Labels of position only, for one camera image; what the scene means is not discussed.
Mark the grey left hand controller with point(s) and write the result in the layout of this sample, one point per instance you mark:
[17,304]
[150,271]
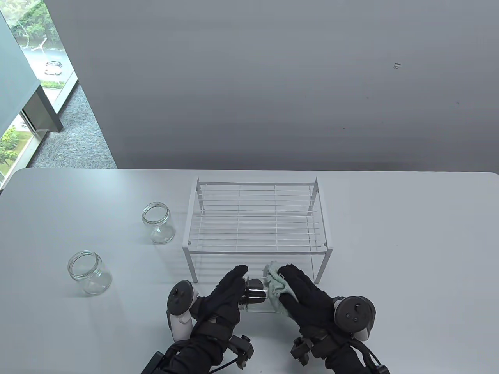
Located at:
[181,300]

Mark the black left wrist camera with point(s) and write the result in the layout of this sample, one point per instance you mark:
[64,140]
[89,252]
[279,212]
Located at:
[242,350]

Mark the person's right forearm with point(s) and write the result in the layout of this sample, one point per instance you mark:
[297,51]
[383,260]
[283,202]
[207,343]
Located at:
[343,360]

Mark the person's left forearm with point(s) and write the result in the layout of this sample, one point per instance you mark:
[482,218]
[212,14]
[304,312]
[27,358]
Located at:
[195,354]

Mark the person's right hand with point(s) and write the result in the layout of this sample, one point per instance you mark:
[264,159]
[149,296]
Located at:
[312,307]

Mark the grey window pillar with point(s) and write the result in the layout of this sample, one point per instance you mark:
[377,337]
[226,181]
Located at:
[23,85]

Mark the black forearm battery box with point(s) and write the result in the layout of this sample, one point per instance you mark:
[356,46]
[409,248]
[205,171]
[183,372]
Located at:
[154,364]

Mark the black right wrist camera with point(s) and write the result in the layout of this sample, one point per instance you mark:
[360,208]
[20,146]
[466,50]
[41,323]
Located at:
[301,352]

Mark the green fish scale cleaning cloth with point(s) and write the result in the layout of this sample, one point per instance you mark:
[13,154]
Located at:
[273,286]

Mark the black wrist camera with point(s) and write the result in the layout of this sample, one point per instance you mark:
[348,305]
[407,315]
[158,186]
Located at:
[301,352]
[242,350]

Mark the person's left hand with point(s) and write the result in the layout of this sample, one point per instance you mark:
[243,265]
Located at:
[222,304]

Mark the clear glass jar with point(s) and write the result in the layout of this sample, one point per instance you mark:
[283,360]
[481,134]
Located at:
[91,274]
[257,302]
[159,224]

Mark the glass window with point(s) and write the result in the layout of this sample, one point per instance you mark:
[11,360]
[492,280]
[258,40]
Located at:
[43,43]

